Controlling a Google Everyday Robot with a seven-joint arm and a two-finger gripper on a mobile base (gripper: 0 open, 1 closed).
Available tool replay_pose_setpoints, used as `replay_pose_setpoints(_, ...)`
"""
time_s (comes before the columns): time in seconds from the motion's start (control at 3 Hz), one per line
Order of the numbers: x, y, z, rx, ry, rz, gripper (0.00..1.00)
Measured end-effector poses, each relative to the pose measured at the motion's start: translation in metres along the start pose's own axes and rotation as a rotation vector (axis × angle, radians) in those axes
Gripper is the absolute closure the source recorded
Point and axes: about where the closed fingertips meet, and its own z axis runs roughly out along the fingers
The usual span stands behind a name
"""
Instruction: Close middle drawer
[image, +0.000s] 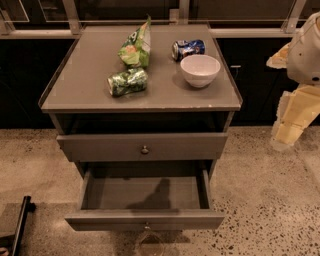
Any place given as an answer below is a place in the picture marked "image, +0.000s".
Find black object on floor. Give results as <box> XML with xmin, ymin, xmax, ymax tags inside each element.
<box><xmin>0</xmin><ymin>195</ymin><xmax>36</xmax><ymax>256</ymax></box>

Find green chip bag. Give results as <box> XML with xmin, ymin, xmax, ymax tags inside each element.
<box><xmin>118</xmin><ymin>17</ymin><xmax>151</xmax><ymax>68</ymax></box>

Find grey drawer cabinet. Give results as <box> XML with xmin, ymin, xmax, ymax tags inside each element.
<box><xmin>38</xmin><ymin>23</ymin><xmax>243</xmax><ymax>214</ymax></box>

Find white ceramic bowl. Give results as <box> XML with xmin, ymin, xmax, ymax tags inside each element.
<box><xmin>180</xmin><ymin>55</ymin><xmax>221</xmax><ymax>88</ymax></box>

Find metal window railing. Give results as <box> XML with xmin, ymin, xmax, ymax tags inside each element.
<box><xmin>0</xmin><ymin>0</ymin><xmax>320</xmax><ymax>39</ymax></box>

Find grey drawer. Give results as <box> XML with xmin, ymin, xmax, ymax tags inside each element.
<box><xmin>65</xmin><ymin>171</ymin><xmax>224</xmax><ymax>231</ymax></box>
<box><xmin>57</xmin><ymin>133</ymin><xmax>227</xmax><ymax>162</ymax></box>

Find green crushed soda can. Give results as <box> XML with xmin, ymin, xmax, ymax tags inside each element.
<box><xmin>107</xmin><ymin>68</ymin><xmax>148</xmax><ymax>97</ymax></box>

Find blue soda can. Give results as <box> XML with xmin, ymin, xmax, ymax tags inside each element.
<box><xmin>172</xmin><ymin>39</ymin><xmax>206</xmax><ymax>61</ymax></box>

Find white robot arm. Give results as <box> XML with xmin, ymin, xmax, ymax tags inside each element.
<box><xmin>266</xmin><ymin>12</ymin><xmax>320</xmax><ymax>151</ymax></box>

